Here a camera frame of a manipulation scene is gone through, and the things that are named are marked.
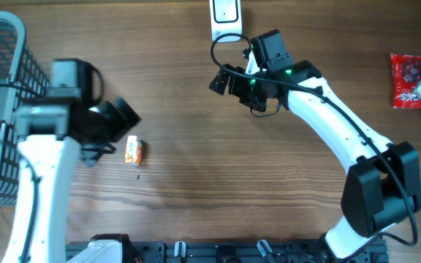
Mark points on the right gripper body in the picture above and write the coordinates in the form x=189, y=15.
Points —
x=251, y=93

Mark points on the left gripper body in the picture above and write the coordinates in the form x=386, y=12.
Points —
x=106, y=125

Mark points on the orange white small box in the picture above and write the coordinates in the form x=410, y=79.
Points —
x=133, y=150

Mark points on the red Hacks candy bag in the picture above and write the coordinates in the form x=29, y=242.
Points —
x=406, y=74

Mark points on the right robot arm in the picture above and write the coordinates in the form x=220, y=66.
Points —
x=382, y=187

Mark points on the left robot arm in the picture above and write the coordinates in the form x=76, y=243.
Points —
x=70, y=123

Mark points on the white barcode scanner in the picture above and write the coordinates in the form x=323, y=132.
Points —
x=225, y=17

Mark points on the grey plastic shopping basket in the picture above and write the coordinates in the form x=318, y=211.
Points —
x=21, y=77

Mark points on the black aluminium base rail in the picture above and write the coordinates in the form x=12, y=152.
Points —
x=293, y=251

